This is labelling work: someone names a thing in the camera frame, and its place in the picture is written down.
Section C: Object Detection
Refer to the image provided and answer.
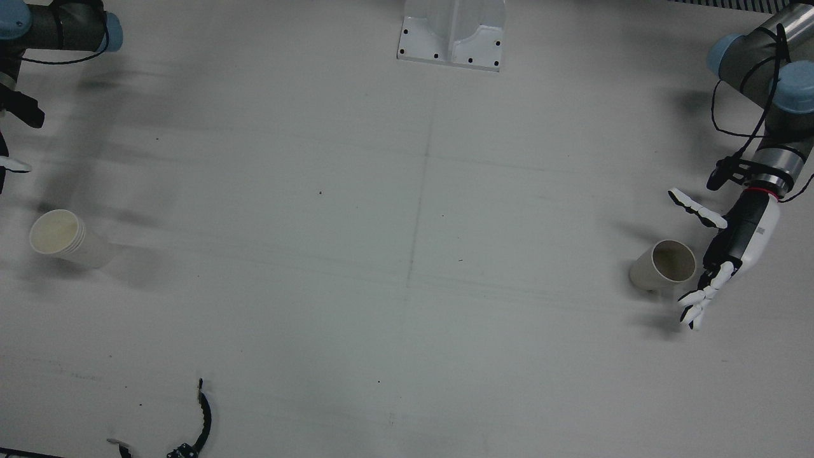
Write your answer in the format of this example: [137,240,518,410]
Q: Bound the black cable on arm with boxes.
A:
[711,24,814,204]
[19,0,112,66]

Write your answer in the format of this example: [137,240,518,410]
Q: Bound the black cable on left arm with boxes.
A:
[711,24,814,204]

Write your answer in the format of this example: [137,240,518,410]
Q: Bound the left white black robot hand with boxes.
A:
[668,188,782,330]

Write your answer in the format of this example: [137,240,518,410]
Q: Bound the white metal mounting pedestal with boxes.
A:
[397,0,506,73]

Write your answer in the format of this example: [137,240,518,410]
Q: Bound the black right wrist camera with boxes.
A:
[0,83,45,129]

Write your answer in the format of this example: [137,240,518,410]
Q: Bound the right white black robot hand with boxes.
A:
[0,130,31,195]

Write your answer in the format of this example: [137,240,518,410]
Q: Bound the single beige paper cup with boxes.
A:
[630,240,697,295]

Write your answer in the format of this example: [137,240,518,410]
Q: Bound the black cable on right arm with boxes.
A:
[19,0,112,66]

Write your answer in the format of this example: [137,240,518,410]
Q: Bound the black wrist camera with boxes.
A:
[0,83,45,129]
[708,156,764,191]

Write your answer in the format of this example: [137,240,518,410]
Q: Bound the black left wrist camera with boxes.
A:
[708,156,764,191]

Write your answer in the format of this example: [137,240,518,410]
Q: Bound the stack of white paper cups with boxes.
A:
[29,209,118,269]

